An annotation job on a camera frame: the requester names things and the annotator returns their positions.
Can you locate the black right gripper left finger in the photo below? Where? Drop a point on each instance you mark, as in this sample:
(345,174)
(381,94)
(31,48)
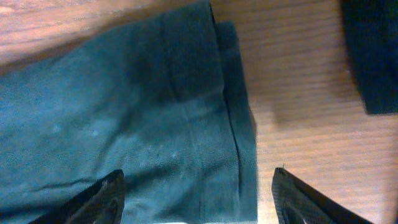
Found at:
(101,203)

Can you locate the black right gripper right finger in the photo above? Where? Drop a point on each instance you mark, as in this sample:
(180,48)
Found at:
(297,202)

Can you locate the dark teal t-shirt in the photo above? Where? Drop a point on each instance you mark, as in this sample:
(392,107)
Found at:
(163,99)

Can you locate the black garment in pile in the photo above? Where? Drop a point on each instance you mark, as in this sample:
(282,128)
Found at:
(370,28)

